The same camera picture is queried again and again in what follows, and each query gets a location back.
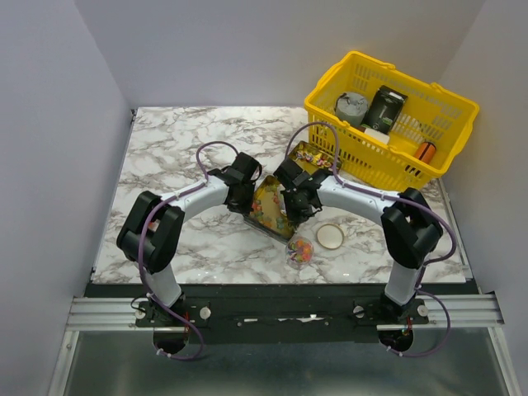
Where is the white box in basket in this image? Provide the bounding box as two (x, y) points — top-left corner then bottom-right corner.
(364, 128), (389, 145)

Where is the hinged candy tin box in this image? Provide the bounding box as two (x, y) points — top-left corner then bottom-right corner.
(244, 141), (333, 243)

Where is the clear glass jar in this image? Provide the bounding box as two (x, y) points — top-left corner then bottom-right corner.
(285, 237), (314, 266)

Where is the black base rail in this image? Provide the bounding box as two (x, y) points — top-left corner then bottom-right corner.
(84, 282), (471, 346)

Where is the gold jar lid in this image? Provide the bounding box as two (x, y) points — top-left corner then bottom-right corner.
(316, 224), (345, 250)

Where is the silver metal scoop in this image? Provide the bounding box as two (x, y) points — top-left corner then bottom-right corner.
(273, 186), (286, 216)

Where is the orange cylinder bottle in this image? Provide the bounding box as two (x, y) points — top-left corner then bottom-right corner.
(414, 141), (436, 164)

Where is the aluminium frame rail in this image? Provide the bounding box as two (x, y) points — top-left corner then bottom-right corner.
(66, 295), (504, 332)

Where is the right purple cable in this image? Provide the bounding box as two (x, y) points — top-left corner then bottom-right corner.
(284, 121), (457, 359)

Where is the yellow plastic basket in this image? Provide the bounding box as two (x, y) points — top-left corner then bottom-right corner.
(304, 51), (479, 191)

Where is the black product box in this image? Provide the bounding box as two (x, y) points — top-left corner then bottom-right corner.
(361, 85), (408, 134)

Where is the grey tape roll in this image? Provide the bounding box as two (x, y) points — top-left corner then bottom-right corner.
(334, 92), (369, 127)

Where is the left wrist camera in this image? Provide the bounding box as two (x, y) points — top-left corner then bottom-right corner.
(226, 152), (262, 182)

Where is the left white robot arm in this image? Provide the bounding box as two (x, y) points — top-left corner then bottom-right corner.
(116, 169), (256, 326)

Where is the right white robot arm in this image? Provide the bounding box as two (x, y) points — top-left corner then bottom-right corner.
(275, 170), (443, 323)

